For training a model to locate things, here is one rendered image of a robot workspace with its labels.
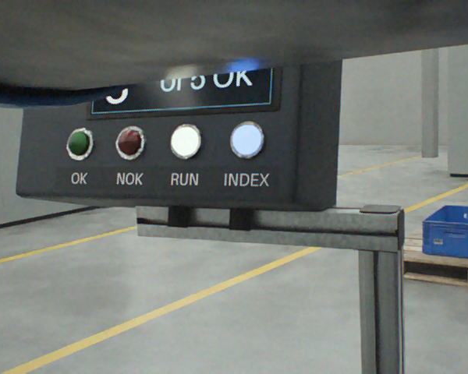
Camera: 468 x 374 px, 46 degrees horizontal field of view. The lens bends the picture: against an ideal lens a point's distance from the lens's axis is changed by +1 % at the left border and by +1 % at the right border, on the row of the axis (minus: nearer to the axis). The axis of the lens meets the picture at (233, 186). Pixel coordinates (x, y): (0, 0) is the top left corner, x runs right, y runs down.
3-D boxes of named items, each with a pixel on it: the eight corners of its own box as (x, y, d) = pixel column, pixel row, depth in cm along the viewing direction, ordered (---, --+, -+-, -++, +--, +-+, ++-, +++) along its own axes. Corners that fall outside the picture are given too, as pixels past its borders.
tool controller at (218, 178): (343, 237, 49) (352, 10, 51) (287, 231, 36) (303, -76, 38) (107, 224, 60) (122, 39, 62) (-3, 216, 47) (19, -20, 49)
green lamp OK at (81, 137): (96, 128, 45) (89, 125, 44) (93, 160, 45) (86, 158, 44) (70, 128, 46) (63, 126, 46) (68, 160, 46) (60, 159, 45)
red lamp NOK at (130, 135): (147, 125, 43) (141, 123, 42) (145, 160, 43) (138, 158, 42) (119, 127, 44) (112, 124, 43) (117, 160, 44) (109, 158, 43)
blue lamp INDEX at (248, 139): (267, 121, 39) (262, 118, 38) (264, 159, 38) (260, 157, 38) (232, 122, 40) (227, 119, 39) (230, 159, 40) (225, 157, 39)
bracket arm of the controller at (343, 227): (405, 243, 44) (404, 206, 44) (398, 253, 41) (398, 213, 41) (154, 229, 54) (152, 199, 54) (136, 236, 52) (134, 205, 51)
